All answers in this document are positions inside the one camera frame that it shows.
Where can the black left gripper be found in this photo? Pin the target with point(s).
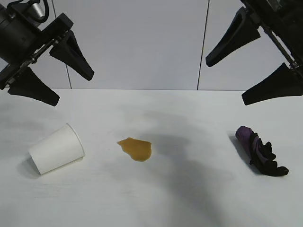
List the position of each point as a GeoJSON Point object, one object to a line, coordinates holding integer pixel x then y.
{"type": "Point", "coordinates": [16, 37]}

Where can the brown liquid spill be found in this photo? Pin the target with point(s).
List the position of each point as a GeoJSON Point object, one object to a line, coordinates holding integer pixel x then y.
{"type": "Point", "coordinates": [138, 149]}

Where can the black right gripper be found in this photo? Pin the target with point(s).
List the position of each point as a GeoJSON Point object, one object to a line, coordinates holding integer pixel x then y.
{"type": "Point", "coordinates": [286, 21]}

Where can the purple and black cloth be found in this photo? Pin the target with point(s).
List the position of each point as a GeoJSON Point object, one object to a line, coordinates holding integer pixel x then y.
{"type": "Point", "coordinates": [258, 151]}

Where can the white paper cup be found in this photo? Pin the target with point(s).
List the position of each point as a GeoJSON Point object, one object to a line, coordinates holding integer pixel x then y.
{"type": "Point", "coordinates": [56, 150]}

